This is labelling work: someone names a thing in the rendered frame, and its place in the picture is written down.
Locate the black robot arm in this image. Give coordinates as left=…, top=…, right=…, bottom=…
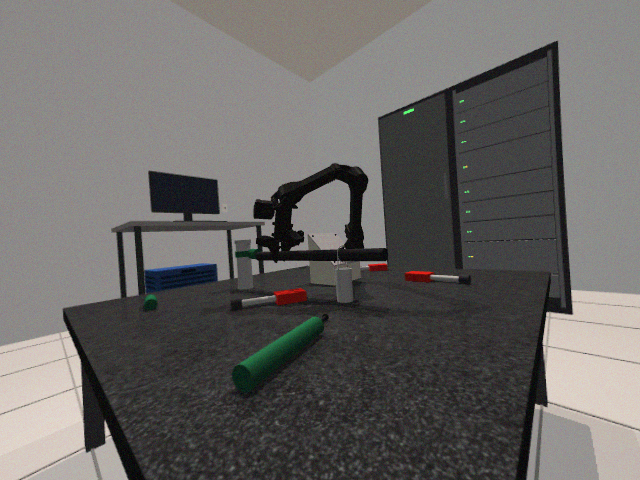
left=253, top=163, right=368, bottom=249

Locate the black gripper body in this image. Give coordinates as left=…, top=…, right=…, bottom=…
left=256, top=220, right=293, bottom=247

